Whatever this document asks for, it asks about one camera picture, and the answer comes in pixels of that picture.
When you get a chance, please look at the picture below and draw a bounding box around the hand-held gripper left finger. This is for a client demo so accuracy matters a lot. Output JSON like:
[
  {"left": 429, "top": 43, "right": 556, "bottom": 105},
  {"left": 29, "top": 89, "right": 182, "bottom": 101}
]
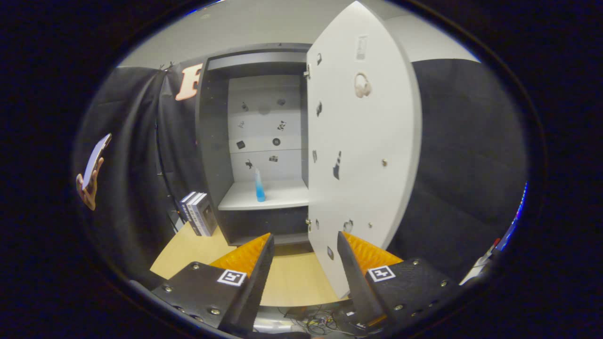
[{"left": 151, "top": 232, "right": 275, "bottom": 336}]

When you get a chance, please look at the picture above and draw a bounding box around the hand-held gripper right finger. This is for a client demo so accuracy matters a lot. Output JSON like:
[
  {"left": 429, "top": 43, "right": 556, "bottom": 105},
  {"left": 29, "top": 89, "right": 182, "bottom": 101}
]
[{"left": 337, "top": 231, "right": 464, "bottom": 332}]

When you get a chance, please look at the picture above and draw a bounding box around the white and blue tube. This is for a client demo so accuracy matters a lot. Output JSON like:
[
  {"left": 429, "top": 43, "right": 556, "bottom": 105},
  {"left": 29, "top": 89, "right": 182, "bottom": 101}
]
[{"left": 254, "top": 169, "right": 267, "bottom": 203}]

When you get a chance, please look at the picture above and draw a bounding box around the grey cover book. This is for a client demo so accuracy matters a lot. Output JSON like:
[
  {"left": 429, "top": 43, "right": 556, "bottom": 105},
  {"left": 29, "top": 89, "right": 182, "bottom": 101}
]
[{"left": 193, "top": 193, "right": 218, "bottom": 236}]

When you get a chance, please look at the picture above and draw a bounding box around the white spine book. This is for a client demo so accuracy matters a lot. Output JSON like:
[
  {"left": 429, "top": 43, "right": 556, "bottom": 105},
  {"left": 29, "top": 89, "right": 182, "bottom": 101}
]
[{"left": 186, "top": 192, "right": 208, "bottom": 237}]

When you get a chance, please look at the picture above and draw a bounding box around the white side desk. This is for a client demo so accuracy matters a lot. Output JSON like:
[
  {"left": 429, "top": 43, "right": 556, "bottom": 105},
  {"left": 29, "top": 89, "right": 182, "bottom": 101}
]
[{"left": 459, "top": 245, "right": 500, "bottom": 287}]

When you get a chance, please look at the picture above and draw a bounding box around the dark grey cabinet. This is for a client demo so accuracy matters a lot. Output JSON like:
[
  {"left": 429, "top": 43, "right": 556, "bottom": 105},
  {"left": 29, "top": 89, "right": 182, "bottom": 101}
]
[{"left": 196, "top": 43, "right": 314, "bottom": 246}]

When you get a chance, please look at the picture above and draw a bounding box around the black backdrop cloth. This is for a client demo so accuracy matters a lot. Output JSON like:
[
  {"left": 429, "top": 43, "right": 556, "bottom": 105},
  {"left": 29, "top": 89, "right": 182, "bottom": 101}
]
[{"left": 73, "top": 57, "right": 528, "bottom": 288}]

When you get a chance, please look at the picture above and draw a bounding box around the computer monitor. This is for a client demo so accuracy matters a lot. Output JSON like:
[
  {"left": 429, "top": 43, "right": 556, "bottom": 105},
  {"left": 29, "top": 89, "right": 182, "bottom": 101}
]
[{"left": 495, "top": 181, "right": 528, "bottom": 252}]

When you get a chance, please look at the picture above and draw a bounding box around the tangle of black cables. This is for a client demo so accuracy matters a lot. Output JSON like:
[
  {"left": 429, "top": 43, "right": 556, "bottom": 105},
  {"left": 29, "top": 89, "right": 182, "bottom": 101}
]
[{"left": 278, "top": 306, "right": 344, "bottom": 336}]

